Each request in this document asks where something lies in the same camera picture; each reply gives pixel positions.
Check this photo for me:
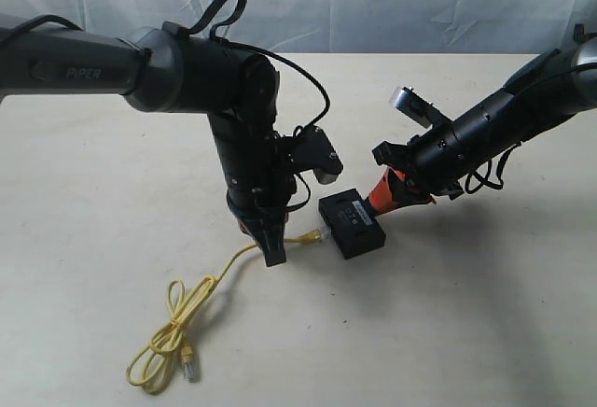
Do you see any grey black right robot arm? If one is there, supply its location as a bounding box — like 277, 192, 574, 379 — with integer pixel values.
364, 23, 596, 217

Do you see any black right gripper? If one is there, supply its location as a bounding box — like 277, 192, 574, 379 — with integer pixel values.
365, 119, 471, 217

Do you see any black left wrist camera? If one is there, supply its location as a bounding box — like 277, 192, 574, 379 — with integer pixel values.
282, 125, 343, 185

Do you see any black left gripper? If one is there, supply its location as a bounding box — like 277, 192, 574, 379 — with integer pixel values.
226, 135, 297, 267

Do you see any black network switch box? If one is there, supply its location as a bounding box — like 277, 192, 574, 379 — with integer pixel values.
318, 189, 386, 260

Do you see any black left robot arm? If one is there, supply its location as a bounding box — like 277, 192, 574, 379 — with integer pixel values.
1, 15, 296, 266

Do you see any yellow ethernet cable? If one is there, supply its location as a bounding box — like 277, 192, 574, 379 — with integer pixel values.
126, 228, 333, 384

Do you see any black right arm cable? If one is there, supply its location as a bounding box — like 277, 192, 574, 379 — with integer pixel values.
465, 23, 597, 195

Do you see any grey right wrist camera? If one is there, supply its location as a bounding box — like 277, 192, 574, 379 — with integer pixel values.
389, 87, 451, 129

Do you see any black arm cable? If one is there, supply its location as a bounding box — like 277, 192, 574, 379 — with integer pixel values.
465, 23, 597, 195
0, 0, 331, 215

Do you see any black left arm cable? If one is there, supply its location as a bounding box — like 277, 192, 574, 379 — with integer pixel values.
0, 0, 331, 215

